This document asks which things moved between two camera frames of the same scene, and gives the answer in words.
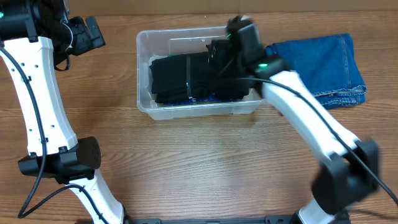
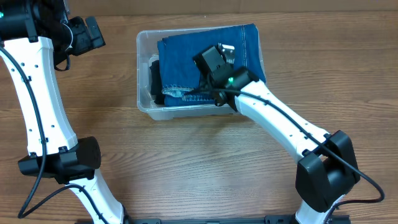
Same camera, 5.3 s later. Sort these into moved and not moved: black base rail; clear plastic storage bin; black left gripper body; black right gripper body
Moved: black right gripper body
Not moved: clear plastic storage bin; black left gripper body; black base rail
